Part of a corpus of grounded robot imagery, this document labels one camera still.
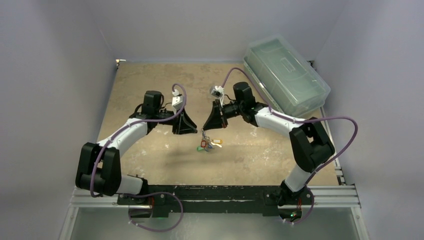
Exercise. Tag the yellow key tag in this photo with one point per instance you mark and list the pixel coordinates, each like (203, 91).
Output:
(217, 142)

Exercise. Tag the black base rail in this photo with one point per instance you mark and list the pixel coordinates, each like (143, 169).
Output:
(208, 199)

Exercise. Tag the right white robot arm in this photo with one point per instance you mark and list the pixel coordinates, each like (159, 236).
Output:
(310, 143)

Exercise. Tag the metal keyring holder with keys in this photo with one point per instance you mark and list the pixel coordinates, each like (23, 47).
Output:
(210, 146)

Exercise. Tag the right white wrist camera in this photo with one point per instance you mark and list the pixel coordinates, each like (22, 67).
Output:
(219, 93)

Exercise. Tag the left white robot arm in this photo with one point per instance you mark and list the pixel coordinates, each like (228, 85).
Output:
(99, 167)

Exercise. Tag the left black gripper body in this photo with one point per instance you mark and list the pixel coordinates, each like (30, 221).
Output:
(177, 123)

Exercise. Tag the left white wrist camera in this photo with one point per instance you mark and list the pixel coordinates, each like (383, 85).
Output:
(177, 102)

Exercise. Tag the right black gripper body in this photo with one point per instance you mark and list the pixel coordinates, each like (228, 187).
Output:
(223, 115)

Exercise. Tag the clear plastic storage box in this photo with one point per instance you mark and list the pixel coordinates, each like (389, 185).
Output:
(287, 78)

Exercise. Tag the aluminium frame rail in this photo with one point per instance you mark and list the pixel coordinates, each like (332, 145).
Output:
(334, 215)

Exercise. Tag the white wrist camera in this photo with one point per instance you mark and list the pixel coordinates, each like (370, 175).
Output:
(219, 93)
(177, 102)

